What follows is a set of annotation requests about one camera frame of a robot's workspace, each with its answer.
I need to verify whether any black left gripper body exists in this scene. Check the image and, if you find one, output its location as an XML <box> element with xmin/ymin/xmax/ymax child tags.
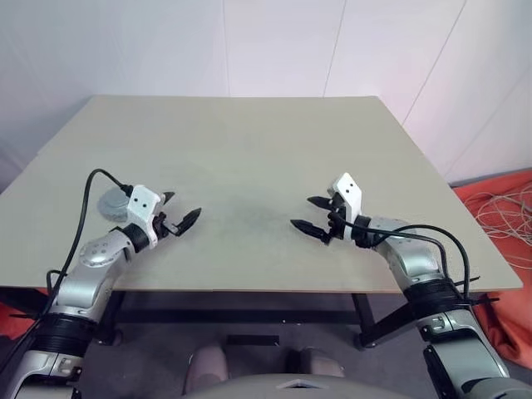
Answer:
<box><xmin>151</xmin><ymin>209</ymin><xmax>178</xmax><ymax>239</ymax></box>

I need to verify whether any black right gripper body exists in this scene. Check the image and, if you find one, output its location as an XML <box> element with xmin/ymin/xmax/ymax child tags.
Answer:
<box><xmin>322</xmin><ymin>199</ymin><xmax>348</xmax><ymax>246</ymax></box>

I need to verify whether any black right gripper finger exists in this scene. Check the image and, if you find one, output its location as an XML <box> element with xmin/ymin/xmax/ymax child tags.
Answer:
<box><xmin>306</xmin><ymin>195</ymin><xmax>333</xmax><ymax>211</ymax></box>
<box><xmin>289</xmin><ymin>219</ymin><xmax>328</xmax><ymax>242</ymax></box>

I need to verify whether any grey round disc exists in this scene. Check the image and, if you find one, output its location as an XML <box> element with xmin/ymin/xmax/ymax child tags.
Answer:
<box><xmin>96</xmin><ymin>187</ymin><xmax>133</xmax><ymax>225</ymax></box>

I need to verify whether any black zip tie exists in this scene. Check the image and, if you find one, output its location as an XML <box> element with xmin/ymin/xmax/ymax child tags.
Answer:
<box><xmin>452</xmin><ymin>273</ymin><xmax>500</xmax><ymax>307</ymax></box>

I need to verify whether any grey robot torso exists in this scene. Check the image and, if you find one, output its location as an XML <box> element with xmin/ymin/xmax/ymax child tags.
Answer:
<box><xmin>178</xmin><ymin>372</ymin><xmax>375</xmax><ymax>399</ymax></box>

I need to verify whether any large orange cloth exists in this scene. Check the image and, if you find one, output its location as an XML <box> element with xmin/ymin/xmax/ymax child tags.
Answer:
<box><xmin>451</xmin><ymin>168</ymin><xmax>532</xmax><ymax>367</ymax></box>

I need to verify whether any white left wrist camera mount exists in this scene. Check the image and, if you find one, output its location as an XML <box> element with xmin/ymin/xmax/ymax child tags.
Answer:
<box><xmin>126</xmin><ymin>185</ymin><xmax>164</xmax><ymax>246</ymax></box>

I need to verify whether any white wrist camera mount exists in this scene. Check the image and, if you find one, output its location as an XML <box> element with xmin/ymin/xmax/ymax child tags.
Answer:
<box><xmin>126</xmin><ymin>185</ymin><xmax>164</xmax><ymax>246</ymax></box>
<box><xmin>326</xmin><ymin>172</ymin><xmax>363</xmax><ymax>240</ymax></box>

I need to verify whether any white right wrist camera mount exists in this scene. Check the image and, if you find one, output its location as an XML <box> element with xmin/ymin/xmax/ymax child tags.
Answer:
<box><xmin>326</xmin><ymin>172</ymin><xmax>363</xmax><ymax>240</ymax></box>

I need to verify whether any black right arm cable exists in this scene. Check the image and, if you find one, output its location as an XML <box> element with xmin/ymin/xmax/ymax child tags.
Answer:
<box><xmin>336</xmin><ymin>218</ymin><xmax>470</xmax><ymax>300</ymax></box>

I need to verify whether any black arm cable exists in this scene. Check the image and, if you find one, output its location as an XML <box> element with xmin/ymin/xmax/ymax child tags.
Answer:
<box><xmin>6</xmin><ymin>168</ymin><xmax>135</xmax><ymax>362</ymax></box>
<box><xmin>336</xmin><ymin>218</ymin><xmax>470</xmax><ymax>300</ymax></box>

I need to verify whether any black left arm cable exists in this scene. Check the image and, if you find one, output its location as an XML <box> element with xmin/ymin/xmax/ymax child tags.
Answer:
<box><xmin>6</xmin><ymin>168</ymin><xmax>135</xmax><ymax>362</ymax></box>

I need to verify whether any black table frame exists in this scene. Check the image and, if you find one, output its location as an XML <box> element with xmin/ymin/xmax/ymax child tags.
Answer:
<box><xmin>95</xmin><ymin>290</ymin><xmax>416</xmax><ymax>350</ymax></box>

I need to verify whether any black flat floor bracket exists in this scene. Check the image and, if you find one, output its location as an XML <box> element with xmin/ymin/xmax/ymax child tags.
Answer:
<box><xmin>226</xmin><ymin>333</ymin><xmax>280</xmax><ymax>347</ymax></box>

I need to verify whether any white cable coil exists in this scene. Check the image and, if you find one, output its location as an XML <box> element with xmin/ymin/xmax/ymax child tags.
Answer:
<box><xmin>463</xmin><ymin>189</ymin><xmax>532</xmax><ymax>246</ymax></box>

